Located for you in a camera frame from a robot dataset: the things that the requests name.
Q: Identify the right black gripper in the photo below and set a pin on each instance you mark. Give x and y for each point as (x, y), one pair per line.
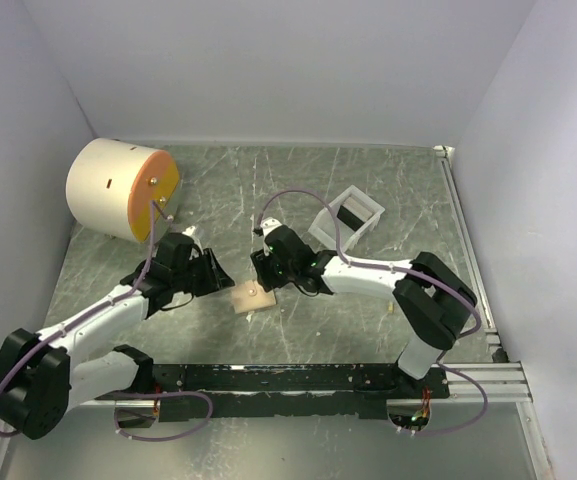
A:
(262, 265)

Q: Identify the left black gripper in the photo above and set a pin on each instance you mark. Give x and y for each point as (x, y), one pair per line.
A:
(215, 278)

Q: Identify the beige leather card holder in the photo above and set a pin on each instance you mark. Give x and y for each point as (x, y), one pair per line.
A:
(250, 296)

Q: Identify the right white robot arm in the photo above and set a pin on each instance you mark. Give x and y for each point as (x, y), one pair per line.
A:
(435, 301)

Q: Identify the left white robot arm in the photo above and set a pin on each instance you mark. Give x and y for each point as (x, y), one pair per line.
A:
(45, 374)

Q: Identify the white card tray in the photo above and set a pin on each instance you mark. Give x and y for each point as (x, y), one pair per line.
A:
(323, 226)

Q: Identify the cream cylinder with orange face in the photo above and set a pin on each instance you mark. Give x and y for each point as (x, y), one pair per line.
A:
(124, 190)

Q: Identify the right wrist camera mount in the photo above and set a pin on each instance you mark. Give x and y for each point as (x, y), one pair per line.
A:
(266, 227)

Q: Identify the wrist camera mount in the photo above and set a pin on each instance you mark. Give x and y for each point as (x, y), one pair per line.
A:
(196, 234)
(266, 227)

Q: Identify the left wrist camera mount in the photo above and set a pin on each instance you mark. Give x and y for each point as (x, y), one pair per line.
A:
(196, 234)

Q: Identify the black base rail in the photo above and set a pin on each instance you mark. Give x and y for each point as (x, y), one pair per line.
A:
(364, 390)

